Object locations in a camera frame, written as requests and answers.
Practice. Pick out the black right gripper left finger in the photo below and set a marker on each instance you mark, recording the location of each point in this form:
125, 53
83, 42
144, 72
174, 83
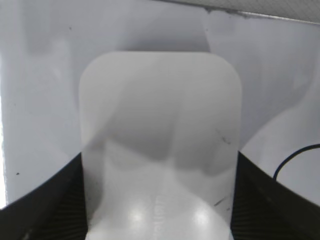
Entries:
56, 210

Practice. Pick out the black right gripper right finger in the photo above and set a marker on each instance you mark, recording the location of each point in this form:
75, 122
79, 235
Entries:
264, 209

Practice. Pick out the white eraser with black felt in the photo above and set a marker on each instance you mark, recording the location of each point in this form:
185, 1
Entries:
160, 134

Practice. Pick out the white board with grey frame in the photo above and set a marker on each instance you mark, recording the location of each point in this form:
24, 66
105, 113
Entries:
45, 45

